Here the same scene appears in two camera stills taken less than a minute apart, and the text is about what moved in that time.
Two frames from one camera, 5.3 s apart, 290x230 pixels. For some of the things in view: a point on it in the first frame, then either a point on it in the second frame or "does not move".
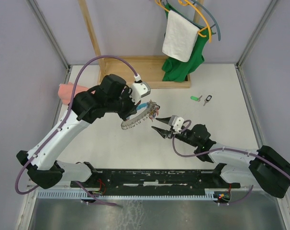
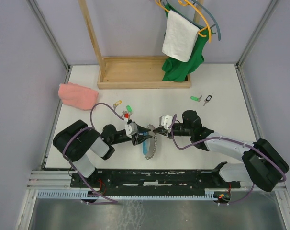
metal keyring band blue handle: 142,111 → 150,144
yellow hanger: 185,2 does not move
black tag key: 208,98 does not move
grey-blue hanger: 195,23 does not move
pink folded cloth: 65,92 does not move
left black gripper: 132,108 → 139,138
